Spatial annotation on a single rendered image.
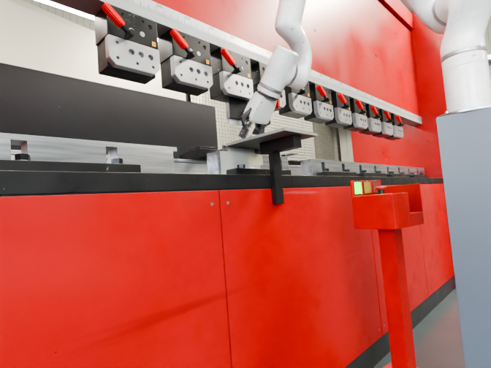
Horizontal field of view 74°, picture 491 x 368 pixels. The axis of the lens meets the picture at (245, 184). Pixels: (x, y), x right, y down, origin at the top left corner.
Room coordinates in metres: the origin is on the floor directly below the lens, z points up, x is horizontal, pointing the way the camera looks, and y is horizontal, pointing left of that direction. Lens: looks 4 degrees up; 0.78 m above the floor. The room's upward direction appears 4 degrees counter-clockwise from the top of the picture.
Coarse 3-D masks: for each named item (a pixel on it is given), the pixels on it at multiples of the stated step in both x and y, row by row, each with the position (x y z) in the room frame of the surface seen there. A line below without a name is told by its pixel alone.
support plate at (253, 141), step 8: (288, 128) 0.97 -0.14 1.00; (256, 136) 1.03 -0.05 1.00; (264, 136) 1.01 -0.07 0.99; (272, 136) 1.02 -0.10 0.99; (280, 136) 1.03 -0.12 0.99; (304, 136) 1.06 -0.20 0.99; (312, 136) 1.07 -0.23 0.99; (232, 144) 1.11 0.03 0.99; (240, 144) 1.12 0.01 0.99; (248, 144) 1.13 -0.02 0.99; (256, 144) 1.14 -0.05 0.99
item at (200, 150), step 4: (192, 148) 1.35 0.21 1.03; (196, 148) 1.33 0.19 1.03; (200, 148) 1.31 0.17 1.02; (204, 148) 1.33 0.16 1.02; (208, 148) 1.35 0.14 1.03; (212, 148) 1.36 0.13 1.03; (216, 148) 1.38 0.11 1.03; (188, 152) 1.35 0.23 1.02; (192, 152) 1.33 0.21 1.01; (196, 152) 1.31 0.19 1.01; (200, 152) 1.31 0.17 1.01; (204, 152) 1.32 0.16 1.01; (208, 152) 1.34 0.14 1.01; (212, 152) 1.31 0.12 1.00; (184, 156) 1.37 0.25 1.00; (188, 156) 1.35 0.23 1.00; (192, 156) 1.33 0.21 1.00; (196, 156) 1.32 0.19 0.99; (200, 156) 1.31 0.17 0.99; (204, 156) 1.32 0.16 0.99
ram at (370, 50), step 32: (64, 0) 0.81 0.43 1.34; (96, 0) 0.82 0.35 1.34; (160, 0) 0.95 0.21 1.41; (192, 0) 1.04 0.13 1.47; (224, 0) 1.14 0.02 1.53; (256, 0) 1.27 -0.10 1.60; (320, 0) 1.64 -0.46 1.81; (352, 0) 1.92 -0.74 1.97; (160, 32) 0.99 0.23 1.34; (192, 32) 1.03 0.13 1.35; (256, 32) 1.26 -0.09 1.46; (320, 32) 1.62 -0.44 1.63; (352, 32) 1.88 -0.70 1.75; (384, 32) 2.26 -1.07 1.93; (320, 64) 1.59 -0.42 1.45; (352, 64) 1.85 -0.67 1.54; (384, 64) 2.21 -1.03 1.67; (352, 96) 1.82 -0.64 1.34; (384, 96) 2.17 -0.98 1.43; (416, 96) 2.68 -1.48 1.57
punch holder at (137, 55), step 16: (96, 16) 0.87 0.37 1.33; (128, 16) 0.87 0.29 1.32; (96, 32) 0.87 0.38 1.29; (112, 32) 0.83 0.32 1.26; (144, 32) 0.90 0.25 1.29; (112, 48) 0.83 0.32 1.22; (128, 48) 0.86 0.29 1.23; (144, 48) 0.90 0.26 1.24; (112, 64) 0.84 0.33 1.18; (128, 64) 0.86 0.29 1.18; (144, 64) 0.89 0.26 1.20; (144, 80) 0.96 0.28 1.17
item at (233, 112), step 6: (228, 102) 1.17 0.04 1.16; (234, 102) 1.19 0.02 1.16; (240, 102) 1.21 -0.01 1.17; (246, 102) 1.24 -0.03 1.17; (228, 108) 1.17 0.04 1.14; (234, 108) 1.19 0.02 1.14; (240, 108) 1.21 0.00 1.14; (228, 114) 1.18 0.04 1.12; (234, 114) 1.19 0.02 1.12; (240, 114) 1.21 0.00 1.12; (228, 120) 1.18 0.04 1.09; (234, 120) 1.20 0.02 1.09; (240, 120) 1.22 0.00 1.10
